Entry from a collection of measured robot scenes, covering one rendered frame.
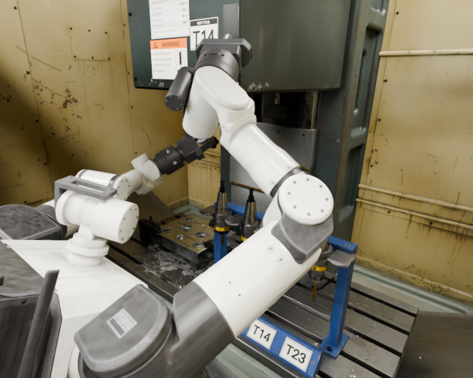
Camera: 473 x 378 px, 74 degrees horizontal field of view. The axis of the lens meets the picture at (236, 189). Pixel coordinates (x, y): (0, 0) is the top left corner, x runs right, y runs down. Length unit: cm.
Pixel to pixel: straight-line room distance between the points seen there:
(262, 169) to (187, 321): 25
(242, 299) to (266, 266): 5
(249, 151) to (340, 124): 93
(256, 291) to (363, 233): 153
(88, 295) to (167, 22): 75
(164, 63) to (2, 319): 76
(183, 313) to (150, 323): 4
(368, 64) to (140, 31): 106
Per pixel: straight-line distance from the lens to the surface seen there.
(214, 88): 54
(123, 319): 41
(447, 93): 167
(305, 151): 144
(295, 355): 95
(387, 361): 106
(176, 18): 97
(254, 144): 51
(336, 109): 141
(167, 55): 99
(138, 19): 110
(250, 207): 89
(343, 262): 81
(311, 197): 45
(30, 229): 71
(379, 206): 180
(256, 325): 100
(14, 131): 192
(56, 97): 198
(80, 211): 55
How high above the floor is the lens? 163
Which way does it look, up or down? 20 degrees down
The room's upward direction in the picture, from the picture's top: 1 degrees clockwise
